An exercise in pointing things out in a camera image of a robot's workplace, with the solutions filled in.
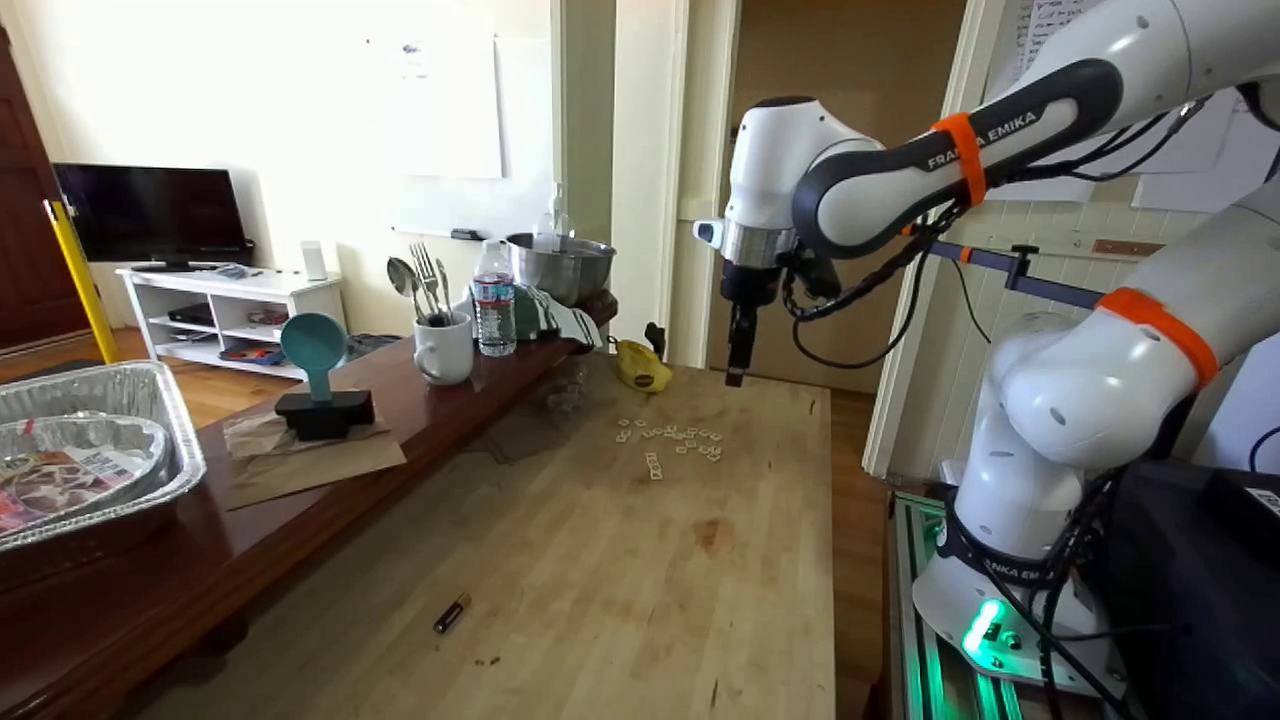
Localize metal spoon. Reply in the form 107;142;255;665
384;252;429;325

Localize black block base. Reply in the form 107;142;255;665
271;385;381;445

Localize small black marker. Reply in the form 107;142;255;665
429;593;474;639

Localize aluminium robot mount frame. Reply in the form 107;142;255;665
880;490;1134;720

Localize brown paper sheet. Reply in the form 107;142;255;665
213;399;413;517

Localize white mug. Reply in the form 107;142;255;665
406;307;480;394

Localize green striped white towel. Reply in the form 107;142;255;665
510;286;608;357

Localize orange cable strap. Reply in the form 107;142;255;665
930;109;991;211
1092;286;1222;394

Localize brown wooden door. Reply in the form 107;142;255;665
699;0;969;399

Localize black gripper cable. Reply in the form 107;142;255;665
776;94;1214;378

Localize black television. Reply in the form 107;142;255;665
53;161;260;273

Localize white poster with writing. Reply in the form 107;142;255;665
984;0;1280;222

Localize steel mixing bowl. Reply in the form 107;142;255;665
506;229;618;307

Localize white leaning board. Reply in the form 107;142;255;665
855;171;1024;490

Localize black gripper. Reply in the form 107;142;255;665
715;261;766;394

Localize yellow cloth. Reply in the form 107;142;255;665
608;337;681;399

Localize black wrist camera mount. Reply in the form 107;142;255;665
779;239;849;306

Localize blue bar clamp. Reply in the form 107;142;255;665
919;236;1113;316

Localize white television shelf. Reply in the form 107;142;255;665
116;261;351;387

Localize clear plastic water bottle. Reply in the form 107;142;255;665
462;236;525;363

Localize yellow stick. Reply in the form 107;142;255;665
36;197;125;367

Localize white wall board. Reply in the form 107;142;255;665
351;25;562;244

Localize dark wooden table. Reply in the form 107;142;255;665
0;286;625;720

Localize aluminium foil tray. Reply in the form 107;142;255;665
0;357;213;559

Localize metal fork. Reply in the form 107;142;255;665
403;239;455;319

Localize teal round scoop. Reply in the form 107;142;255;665
277;307;354;399

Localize black base cables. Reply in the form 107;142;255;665
1031;471;1142;720

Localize black controller box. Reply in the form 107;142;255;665
1088;456;1280;720

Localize colourful printed paper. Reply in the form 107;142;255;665
0;410;170;542

